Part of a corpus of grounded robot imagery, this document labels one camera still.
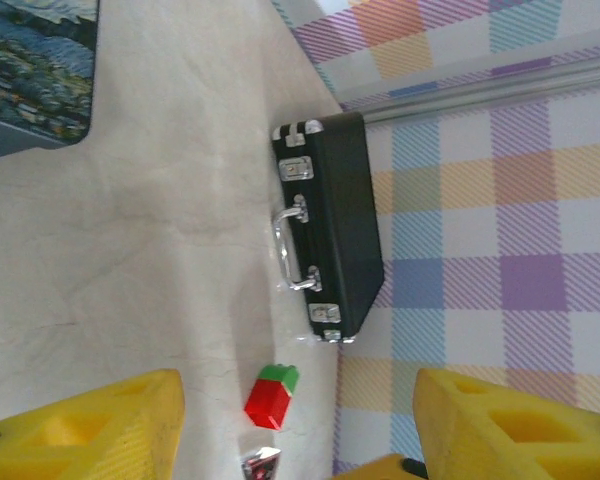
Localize pastel checkered cloth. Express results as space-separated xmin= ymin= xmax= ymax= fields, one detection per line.
xmin=271 ymin=0 xmax=600 ymax=477

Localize shiny silver wrapped object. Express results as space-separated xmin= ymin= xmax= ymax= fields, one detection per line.
xmin=240 ymin=446 xmax=283 ymax=480

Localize silver metal rail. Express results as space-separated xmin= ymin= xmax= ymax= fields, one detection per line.
xmin=364 ymin=51 xmax=600 ymax=124

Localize small black metal case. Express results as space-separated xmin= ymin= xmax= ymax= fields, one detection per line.
xmin=270 ymin=111 xmax=385 ymax=345

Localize red and green toy block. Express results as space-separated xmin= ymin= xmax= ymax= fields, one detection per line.
xmin=244 ymin=364 xmax=301 ymax=432

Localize starry night print box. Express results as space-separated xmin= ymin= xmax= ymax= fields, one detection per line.
xmin=0 ymin=0 xmax=102 ymax=162

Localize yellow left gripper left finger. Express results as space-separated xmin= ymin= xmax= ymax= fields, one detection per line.
xmin=0 ymin=368 xmax=187 ymax=480

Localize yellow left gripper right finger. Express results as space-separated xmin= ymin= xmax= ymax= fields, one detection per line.
xmin=412 ymin=368 xmax=600 ymax=480

